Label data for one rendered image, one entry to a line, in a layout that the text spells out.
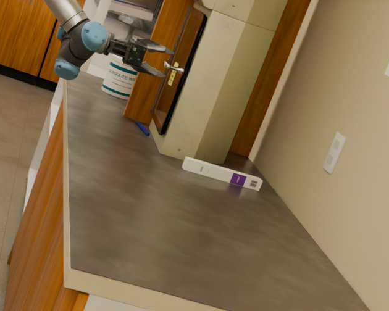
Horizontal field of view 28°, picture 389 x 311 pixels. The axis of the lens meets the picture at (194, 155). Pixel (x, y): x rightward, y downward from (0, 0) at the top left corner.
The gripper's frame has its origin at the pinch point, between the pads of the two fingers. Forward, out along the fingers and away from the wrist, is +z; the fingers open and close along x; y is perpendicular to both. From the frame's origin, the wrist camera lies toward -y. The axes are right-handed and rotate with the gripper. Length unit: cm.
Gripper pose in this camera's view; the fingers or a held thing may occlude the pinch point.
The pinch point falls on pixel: (166, 63)
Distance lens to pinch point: 247.5
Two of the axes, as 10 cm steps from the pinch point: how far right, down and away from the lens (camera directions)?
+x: 3.5, -9.1, -2.1
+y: 1.6, 2.8, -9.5
